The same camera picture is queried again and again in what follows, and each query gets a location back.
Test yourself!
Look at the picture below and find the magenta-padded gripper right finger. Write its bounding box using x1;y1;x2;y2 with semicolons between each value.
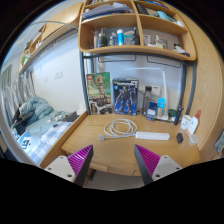
133;143;183;186

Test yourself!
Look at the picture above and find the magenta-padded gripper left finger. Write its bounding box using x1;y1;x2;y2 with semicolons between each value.
44;144;94;187

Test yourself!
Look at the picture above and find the black charger block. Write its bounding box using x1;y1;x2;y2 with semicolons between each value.
176;132;185;145

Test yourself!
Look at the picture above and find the white power strip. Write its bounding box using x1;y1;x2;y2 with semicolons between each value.
135;130;171;141

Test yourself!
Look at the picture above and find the bed with blue bedding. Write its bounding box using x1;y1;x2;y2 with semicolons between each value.
0;96;88;166

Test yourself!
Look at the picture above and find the white mug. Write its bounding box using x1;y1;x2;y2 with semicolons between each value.
180;114;193;131

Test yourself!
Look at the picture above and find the black cylindrical bottle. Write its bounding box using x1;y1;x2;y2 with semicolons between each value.
173;105;184;126

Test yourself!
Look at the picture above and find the white bottle with red cap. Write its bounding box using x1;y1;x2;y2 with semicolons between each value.
186;110;202;136

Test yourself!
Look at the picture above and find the green round container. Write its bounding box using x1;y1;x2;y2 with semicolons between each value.
167;108;178;118

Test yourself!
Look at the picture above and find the small blue box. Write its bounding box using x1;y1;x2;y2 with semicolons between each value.
145;101;158;122

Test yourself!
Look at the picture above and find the light blue carton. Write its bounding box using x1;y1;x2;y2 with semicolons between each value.
157;97;166;118

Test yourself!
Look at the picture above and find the green patterned cloth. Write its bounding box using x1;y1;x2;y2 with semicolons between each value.
214;129;224;154

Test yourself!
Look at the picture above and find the white desk lamp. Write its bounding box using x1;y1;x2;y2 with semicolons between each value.
133;67;170;122

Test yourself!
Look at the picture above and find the blue robot model box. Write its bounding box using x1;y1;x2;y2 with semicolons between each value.
112;77;140;117

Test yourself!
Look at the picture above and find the green toy figure box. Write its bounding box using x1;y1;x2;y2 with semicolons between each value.
86;71;113;116

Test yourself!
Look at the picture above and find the wooden shelf unit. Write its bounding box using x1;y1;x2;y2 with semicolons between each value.
78;0;198;62

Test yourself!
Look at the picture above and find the wooden upper bunk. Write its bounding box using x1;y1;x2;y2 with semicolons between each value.
18;3;84;75

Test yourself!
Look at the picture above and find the white coiled cable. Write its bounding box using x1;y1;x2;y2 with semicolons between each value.
97;118;138;142

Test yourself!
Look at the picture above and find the white wall socket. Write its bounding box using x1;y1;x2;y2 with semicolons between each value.
151;85;161;98

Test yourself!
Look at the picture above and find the grey metal frame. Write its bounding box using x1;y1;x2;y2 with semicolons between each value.
79;51;197;116

